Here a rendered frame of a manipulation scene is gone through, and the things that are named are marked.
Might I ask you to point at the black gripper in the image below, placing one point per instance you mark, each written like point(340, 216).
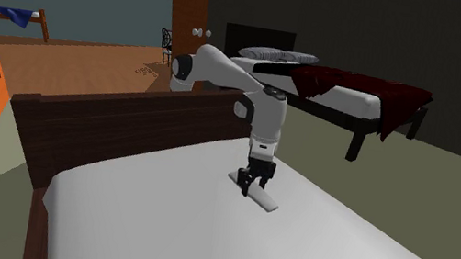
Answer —
point(260, 166)

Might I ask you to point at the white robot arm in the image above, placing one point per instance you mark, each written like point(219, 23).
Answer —
point(229, 72)

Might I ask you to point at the flat white remote control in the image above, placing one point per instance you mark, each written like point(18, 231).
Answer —
point(263, 200)

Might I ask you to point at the dark wooden bed white mattress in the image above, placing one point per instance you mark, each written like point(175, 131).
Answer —
point(198, 233)

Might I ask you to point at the black bed with red blanket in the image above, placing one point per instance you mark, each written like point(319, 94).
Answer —
point(352, 98)

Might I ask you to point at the black metal chair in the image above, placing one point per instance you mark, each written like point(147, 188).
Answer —
point(166, 43)

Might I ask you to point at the brown door with white knobs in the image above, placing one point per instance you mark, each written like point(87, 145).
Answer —
point(187, 1)

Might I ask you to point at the wooden bed with blue blanket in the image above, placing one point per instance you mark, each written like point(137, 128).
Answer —
point(16, 15)

